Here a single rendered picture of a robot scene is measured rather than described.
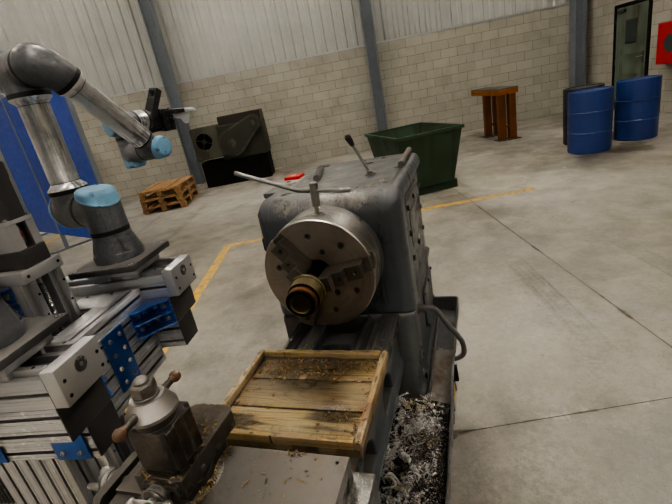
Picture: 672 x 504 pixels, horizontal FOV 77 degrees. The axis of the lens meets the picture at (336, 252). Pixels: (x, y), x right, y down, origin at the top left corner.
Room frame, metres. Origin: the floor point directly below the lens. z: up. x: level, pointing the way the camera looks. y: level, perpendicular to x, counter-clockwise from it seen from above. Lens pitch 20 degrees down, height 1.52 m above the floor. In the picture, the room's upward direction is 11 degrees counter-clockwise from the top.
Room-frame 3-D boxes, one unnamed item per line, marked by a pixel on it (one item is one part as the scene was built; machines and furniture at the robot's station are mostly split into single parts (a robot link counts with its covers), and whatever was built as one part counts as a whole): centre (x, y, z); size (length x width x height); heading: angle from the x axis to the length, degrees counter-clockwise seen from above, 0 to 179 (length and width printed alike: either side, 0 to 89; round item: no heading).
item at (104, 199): (1.34, 0.69, 1.33); 0.13 x 0.12 x 0.14; 58
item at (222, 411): (0.58, 0.32, 0.99); 0.20 x 0.10 x 0.05; 160
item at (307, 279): (0.96, 0.09, 1.08); 0.09 x 0.09 x 0.09; 71
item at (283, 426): (0.83, 0.14, 0.89); 0.36 x 0.30 x 0.04; 70
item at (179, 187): (8.84, 3.12, 0.22); 1.25 x 0.86 x 0.44; 1
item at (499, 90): (9.35, -3.91, 0.50); 1.61 x 0.44 x 1.00; 178
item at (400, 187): (1.48, -0.08, 1.06); 0.59 x 0.48 x 0.39; 160
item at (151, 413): (0.56, 0.33, 1.13); 0.08 x 0.08 x 0.03
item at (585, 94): (6.34, -4.09, 0.44); 0.59 x 0.59 x 0.88
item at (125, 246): (1.33, 0.69, 1.21); 0.15 x 0.15 x 0.10
